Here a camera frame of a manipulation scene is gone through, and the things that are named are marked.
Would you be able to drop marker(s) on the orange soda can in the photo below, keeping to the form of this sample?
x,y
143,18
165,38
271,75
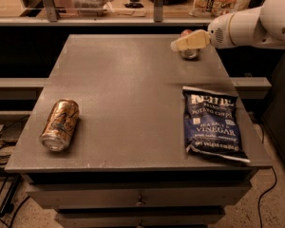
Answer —
x,y
60,126

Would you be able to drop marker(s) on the red coke can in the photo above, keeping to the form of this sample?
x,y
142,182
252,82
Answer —
x,y
189,54

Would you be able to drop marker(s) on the grey drawer cabinet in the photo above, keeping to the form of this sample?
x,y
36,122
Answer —
x,y
104,144

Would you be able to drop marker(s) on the metal shelf rail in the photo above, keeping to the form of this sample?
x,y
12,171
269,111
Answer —
x,y
63,13

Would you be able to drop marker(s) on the clear plastic container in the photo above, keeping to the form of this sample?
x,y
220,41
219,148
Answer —
x,y
90,7

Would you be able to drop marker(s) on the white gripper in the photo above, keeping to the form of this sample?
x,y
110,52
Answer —
x,y
218,33

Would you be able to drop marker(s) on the round drawer knob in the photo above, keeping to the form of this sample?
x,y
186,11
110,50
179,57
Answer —
x,y
140,202

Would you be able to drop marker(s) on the blue potato chips bag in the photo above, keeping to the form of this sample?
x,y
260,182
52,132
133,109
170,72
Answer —
x,y
210,124

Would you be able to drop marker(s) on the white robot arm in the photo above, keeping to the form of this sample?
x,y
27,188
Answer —
x,y
260,27

